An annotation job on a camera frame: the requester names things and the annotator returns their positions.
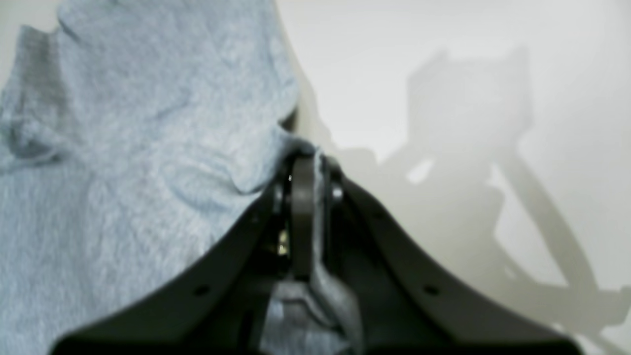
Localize grey T-shirt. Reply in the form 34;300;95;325
0;0;365;355

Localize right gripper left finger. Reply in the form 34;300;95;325
52;155;314;355

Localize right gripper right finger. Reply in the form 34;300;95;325
323;157;581;355

